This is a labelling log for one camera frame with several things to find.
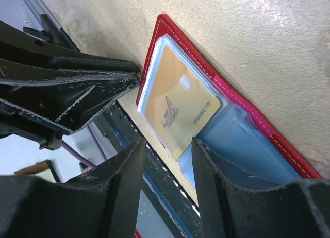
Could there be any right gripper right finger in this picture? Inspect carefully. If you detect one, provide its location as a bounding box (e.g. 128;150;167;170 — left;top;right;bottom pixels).
191;138;329;237

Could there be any red leather card holder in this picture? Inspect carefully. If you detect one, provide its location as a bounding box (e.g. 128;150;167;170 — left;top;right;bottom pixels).
136;14;320;184

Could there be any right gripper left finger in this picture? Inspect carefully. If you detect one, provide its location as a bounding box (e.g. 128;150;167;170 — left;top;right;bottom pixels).
1;138;146;237

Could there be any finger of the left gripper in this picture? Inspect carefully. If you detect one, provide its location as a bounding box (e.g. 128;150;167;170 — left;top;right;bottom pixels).
1;21;140;73
1;59;139;135

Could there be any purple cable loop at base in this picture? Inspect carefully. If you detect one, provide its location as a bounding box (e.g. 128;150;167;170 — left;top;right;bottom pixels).
60;126;106;169

